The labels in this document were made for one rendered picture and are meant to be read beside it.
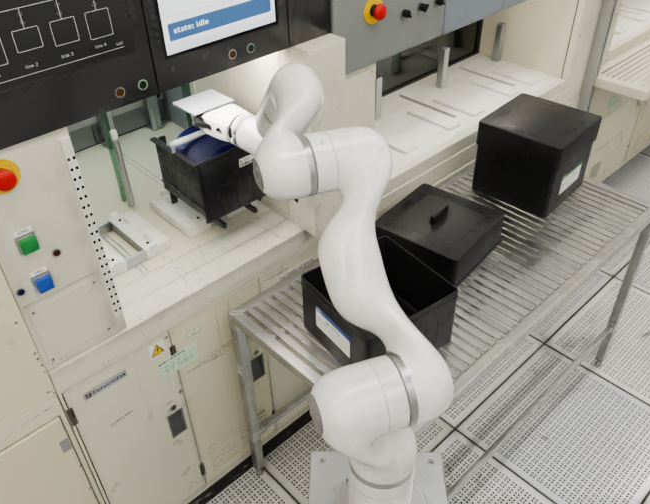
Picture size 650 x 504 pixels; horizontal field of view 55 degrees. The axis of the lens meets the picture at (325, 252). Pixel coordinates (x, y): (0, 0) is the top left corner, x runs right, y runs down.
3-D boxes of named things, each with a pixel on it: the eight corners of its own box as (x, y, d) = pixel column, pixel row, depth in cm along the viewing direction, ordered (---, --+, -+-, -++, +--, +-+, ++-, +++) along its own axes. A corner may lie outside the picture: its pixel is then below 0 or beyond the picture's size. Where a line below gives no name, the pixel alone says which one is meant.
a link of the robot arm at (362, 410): (427, 476, 109) (440, 386, 94) (327, 511, 104) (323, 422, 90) (398, 421, 118) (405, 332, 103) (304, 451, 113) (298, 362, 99)
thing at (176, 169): (204, 239, 166) (185, 130, 146) (163, 208, 177) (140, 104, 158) (275, 203, 178) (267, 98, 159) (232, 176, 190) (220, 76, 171)
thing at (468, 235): (453, 291, 174) (458, 254, 166) (367, 250, 189) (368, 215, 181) (503, 240, 191) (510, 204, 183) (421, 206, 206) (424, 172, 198)
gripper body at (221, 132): (229, 151, 150) (202, 136, 156) (262, 137, 155) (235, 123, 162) (225, 122, 145) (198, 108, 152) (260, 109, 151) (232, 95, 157)
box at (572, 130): (545, 220, 199) (562, 149, 183) (467, 188, 215) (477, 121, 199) (585, 183, 215) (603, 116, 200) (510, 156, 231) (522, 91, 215)
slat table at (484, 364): (383, 605, 182) (395, 450, 135) (253, 472, 216) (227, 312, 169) (603, 364, 251) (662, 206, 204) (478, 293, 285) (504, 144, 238)
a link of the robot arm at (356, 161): (355, 434, 105) (442, 406, 109) (378, 446, 93) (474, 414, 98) (282, 149, 109) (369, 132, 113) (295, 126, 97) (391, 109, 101)
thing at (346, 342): (301, 324, 165) (298, 274, 154) (383, 282, 177) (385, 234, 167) (367, 392, 147) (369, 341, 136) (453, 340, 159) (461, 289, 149)
